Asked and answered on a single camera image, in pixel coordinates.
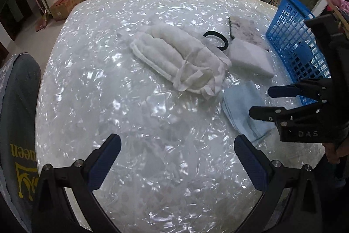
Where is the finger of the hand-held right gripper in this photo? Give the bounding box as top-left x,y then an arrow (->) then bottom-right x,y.
249,102 -> 328,124
268,78 -> 334,108

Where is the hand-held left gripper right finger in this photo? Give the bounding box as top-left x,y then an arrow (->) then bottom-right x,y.
234,134 -> 319,233

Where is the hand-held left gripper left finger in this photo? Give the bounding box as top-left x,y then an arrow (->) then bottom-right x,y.
32,134 -> 122,233

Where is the light blue towel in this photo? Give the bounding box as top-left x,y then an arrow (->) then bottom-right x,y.
222,81 -> 276,143

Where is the blue plastic basket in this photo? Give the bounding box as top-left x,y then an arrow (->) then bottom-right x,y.
265,0 -> 332,106

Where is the grey patterned cloth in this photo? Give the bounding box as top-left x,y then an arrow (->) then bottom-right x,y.
228,16 -> 269,50

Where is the black hair band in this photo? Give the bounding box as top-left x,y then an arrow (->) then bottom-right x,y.
203,30 -> 229,50

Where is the white quilted cloth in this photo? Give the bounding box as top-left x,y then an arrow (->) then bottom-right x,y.
129,23 -> 233,99

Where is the person's right hand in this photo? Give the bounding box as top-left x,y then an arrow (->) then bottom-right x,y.
324,138 -> 349,166

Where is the wooden table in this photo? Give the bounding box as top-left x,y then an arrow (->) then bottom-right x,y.
321,0 -> 349,40

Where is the grey printed shirt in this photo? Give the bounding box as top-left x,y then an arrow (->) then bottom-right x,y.
0,53 -> 41,223

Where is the pink garment pile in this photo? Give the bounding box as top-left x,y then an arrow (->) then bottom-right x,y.
326,0 -> 349,11

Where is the cardboard box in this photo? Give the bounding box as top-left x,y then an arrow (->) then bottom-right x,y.
49,0 -> 87,21

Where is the pink handled broom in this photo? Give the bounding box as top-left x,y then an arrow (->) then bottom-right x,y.
27,0 -> 47,31

